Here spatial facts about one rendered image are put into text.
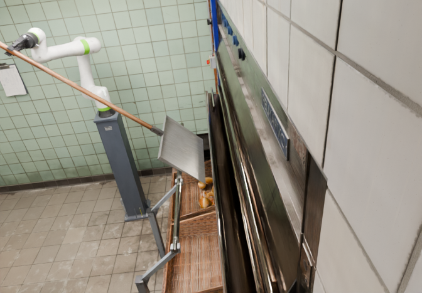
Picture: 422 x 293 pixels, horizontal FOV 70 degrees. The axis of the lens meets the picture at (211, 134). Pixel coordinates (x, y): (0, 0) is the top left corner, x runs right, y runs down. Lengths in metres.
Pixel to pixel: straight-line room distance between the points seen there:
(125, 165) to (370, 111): 2.81
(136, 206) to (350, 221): 3.06
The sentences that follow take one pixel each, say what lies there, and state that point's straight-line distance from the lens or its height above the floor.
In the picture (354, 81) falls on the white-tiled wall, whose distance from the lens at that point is 0.28.
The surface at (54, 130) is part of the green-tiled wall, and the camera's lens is 3.84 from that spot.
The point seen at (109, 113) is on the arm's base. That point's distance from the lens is 2.76.
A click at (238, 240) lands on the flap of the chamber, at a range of 1.20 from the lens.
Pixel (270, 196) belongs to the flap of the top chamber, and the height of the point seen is 1.80.
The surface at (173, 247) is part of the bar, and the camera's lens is 1.52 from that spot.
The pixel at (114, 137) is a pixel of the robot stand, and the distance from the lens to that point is 2.83.
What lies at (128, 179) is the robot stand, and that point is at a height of 0.52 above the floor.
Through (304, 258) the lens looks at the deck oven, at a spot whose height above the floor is 1.90.
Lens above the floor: 2.34
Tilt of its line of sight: 31 degrees down
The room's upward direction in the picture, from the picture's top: 7 degrees counter-clockwise
